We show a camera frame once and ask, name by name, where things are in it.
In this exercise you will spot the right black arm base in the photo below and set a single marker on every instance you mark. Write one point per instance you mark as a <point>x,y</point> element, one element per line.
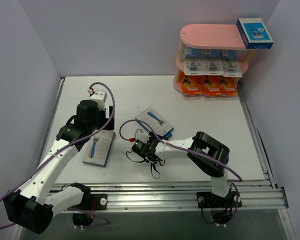
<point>228,207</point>

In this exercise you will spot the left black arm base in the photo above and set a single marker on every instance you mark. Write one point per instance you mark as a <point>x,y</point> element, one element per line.
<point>84,214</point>

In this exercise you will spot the aluminium rail frame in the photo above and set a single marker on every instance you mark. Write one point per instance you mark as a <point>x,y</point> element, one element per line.
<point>130,187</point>

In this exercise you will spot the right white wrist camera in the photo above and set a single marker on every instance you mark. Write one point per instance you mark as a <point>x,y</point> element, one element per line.
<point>141,136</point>

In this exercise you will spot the blue razor blister pack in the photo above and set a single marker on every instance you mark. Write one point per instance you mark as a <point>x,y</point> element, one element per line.
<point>212,62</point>

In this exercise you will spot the grey Harry's box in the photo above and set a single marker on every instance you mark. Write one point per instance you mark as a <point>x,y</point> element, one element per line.
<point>158,123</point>
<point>99,148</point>

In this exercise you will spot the white blue Harry's box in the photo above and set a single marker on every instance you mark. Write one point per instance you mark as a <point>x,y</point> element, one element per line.
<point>254,33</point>

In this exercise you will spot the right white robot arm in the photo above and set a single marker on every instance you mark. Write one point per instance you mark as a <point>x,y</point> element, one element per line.
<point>207,153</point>

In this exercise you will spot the orange gillette box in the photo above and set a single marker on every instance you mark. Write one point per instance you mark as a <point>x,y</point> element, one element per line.
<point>228,86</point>
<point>210,85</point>
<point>190,84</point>

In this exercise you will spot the pink three-tier shelf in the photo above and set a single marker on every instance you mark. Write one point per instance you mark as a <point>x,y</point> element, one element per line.
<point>210,36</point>

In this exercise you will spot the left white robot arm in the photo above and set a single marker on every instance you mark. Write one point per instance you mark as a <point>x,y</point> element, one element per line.
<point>30,205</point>

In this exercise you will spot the orange Gillette box front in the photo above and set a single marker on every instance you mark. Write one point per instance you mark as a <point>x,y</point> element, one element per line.
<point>228,86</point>

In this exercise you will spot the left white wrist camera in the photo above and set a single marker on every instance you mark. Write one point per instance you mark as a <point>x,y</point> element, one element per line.
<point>98,96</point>

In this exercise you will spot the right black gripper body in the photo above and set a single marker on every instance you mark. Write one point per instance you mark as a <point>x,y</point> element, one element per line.
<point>139,146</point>

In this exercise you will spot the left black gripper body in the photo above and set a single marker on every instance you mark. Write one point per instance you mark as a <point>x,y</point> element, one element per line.
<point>110,118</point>

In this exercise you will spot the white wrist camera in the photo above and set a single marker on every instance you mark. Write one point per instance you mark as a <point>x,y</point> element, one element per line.
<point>98,96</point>
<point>141,136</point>

